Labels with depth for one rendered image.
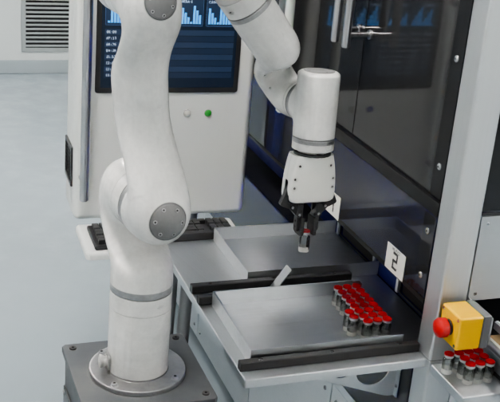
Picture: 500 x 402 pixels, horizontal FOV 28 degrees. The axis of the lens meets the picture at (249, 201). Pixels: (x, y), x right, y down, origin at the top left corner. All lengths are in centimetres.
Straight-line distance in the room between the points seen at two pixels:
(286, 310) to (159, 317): 42
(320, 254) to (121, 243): 77
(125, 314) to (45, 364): 182
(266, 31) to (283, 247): 86
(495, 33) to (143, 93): 65
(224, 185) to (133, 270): 108
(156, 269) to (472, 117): 66
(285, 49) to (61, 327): 230
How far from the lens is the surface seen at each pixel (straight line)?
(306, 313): 224
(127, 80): 173
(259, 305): 225
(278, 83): 199
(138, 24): 165
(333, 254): 254
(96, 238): 268
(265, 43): 183
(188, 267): 241
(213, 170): 287
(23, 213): 496
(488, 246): 206
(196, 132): 282
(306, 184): 198
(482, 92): 192
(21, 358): 375
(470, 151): 195
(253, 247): 253
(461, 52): 197
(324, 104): 193
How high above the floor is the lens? 192
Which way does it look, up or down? 22 degrees down
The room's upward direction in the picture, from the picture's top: 5 degrees clockwise
